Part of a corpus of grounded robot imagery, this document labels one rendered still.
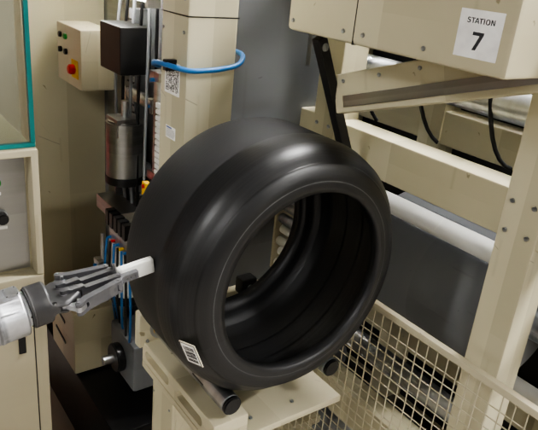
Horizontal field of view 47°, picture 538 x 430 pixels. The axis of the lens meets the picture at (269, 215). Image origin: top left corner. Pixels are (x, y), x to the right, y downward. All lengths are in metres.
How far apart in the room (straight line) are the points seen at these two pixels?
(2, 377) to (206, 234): 1.06
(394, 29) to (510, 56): 0.26
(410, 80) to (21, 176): 1.04
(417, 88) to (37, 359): 1.34
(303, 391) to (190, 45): 0.87
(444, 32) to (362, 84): 0.39
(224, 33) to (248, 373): 0.75
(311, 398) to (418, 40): 0.87
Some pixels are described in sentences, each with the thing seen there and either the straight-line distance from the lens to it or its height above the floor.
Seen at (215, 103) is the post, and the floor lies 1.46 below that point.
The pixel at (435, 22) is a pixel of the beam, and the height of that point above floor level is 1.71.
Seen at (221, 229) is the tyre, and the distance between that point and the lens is 1.11.
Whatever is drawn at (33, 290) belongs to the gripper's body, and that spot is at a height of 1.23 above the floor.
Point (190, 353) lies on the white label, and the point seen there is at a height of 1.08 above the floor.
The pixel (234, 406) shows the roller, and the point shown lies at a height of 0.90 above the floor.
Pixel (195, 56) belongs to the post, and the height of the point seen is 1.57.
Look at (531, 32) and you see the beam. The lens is 1.15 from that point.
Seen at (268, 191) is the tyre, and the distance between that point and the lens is 1.13.
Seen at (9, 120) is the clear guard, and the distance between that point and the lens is 1.73.
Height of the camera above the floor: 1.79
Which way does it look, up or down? 23 degrees down
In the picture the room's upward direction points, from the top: 6 degrees clockwise
